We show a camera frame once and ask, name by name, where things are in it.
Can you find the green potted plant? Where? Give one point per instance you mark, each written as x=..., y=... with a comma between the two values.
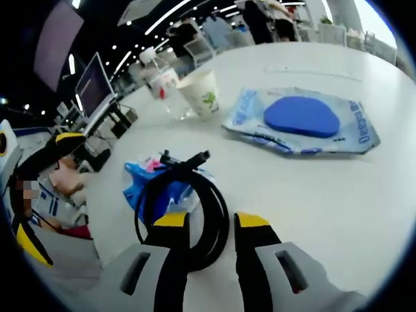
x=326, y=20

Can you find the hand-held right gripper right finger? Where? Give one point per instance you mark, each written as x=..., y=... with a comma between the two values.
x=253, y=256

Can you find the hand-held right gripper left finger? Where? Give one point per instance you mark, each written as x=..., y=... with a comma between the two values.
x=172, y=253

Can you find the clear plastic water bottle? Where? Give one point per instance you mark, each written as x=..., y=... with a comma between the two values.
x=162, y=81

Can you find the white mesh chair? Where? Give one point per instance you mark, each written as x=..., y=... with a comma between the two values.
x=200, y=50
x=331, y=34

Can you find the open laptop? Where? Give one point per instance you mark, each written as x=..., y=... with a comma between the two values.
x=94, y=84

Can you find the blue white display board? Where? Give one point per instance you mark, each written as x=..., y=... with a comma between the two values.
x=47, y=201

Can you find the hanging dark display screen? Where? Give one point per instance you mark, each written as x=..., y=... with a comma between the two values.
x=57, y=42

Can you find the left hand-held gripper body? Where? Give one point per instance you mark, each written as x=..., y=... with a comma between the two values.
x=8, y=152

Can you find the white paper cup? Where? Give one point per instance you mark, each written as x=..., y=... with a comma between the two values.
x=201, y=94

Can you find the dark rounded object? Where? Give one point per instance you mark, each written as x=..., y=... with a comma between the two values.
x=102, y=159

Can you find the blue wipes packet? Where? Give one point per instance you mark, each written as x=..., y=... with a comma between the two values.
x=136, y=191

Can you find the clear bag with blue pad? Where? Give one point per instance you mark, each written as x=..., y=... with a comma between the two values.
x=302, y=117

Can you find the black frame side desk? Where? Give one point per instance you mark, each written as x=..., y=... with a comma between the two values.
x=122, y=120

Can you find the white table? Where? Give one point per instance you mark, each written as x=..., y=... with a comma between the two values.
x=308, y=201

